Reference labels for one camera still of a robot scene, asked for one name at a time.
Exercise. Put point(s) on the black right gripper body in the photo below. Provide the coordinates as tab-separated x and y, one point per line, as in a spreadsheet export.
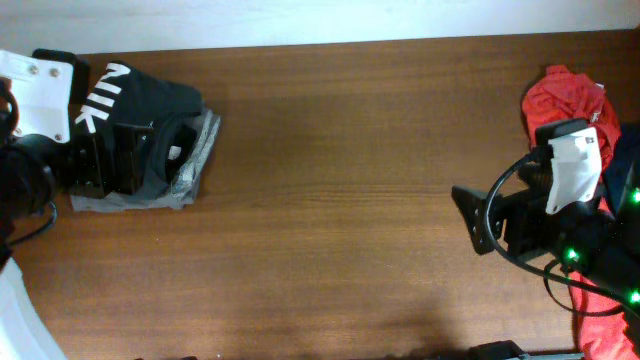
533	230

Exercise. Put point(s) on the navy blue garment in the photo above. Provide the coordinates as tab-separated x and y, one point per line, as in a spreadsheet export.
626	151

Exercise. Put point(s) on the grey folded garment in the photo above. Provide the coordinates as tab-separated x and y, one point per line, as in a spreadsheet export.
160	189

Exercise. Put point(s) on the black folded garment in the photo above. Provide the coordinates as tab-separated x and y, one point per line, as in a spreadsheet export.
179	150

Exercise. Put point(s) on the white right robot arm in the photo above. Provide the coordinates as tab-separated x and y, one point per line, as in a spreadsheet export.
578	245

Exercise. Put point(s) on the dark green Nike t-shirt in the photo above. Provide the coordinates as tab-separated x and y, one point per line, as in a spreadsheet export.
126	95

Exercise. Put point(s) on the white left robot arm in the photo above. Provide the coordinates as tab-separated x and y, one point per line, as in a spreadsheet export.
33	170

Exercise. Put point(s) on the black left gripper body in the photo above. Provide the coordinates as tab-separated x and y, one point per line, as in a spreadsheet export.
90	166

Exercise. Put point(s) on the red shirt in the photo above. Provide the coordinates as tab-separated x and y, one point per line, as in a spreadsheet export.
559	95

